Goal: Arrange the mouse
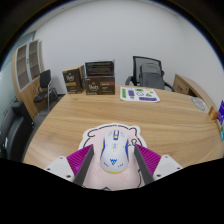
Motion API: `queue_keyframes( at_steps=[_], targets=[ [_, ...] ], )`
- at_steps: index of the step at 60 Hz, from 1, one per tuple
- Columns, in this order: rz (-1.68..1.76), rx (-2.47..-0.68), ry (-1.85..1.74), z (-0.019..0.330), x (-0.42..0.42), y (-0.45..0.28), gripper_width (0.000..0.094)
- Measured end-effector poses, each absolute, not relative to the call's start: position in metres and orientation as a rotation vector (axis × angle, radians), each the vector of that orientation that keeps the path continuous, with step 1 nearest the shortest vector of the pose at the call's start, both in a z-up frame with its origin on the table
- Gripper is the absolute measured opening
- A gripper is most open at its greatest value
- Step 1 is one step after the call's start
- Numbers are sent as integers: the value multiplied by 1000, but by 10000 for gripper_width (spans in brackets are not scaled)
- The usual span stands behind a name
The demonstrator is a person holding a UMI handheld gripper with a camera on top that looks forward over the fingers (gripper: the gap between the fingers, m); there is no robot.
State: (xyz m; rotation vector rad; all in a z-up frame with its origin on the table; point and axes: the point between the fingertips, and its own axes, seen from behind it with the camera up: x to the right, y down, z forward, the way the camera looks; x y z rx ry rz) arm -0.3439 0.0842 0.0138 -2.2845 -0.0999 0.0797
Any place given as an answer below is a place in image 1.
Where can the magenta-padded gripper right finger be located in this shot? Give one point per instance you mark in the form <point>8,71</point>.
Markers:
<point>166,165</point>

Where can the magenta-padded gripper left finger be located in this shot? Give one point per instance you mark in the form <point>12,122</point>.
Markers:
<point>63,166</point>

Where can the white blue yellow computer mouse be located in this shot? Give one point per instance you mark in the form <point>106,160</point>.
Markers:
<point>114,153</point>

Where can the pink pig-shaped mouse pad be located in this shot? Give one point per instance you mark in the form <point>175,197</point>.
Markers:
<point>95,135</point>

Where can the black sofa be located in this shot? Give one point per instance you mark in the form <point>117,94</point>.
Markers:
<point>15,133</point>

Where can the orange cardboard box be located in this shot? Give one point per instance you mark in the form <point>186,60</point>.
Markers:
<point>213,113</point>

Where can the purple package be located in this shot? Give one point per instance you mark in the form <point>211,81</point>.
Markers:
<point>221,112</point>

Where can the white sheet with green stickers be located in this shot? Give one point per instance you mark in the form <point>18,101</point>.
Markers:
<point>139,94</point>

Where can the black visitor chair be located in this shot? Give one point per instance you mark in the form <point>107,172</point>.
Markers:
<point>45,87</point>

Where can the small brown cardboard box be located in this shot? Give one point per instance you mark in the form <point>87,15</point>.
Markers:
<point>73,80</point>

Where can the black mesh office chair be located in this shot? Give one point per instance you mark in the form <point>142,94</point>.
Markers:
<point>148,75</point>

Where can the wooden shelf cabinet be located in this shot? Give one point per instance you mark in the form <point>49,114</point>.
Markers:
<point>26,71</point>

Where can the black open box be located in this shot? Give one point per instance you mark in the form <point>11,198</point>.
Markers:
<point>99,68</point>

